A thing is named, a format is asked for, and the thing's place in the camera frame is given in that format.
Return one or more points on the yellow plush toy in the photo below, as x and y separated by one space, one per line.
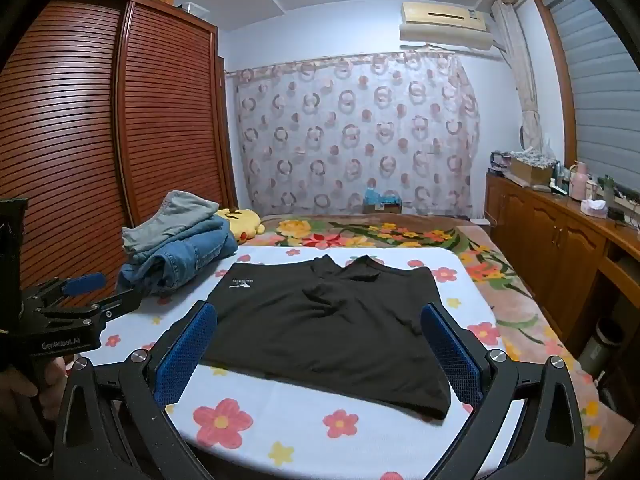
242 222

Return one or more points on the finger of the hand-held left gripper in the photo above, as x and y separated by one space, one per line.
85 283
115 305

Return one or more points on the person's left hand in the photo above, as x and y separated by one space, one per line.
51 387

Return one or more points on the open cardboard box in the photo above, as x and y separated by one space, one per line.
530 170

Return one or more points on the pink thermos jug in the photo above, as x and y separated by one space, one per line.
578 182

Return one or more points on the pink tissue pack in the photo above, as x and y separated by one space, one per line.
593 208

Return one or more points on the blue printed box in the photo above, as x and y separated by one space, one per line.
382 202

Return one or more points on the wooden sideboard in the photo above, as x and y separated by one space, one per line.
550 230

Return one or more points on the grey waste bin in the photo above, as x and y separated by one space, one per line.
600 345

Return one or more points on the brown louvred wardrobe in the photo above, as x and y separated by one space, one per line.
75 135

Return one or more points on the folded grey pants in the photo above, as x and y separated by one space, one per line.
170 215

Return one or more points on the folded blue jeans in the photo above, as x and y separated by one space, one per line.
195 255

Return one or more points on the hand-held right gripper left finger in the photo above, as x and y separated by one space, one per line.
185 360

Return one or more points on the black polo shirt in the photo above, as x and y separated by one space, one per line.
325 330

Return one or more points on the tied beige curtain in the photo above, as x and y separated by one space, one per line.
520 75

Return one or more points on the white flowered sheet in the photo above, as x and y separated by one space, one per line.
310 430

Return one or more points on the beige wall air conditioner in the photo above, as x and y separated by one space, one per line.
440 22

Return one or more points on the green bottle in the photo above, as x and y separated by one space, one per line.
608 190

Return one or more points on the grey window blind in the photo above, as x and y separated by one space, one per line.
600 85

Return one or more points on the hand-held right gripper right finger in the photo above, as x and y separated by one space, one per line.
450 360

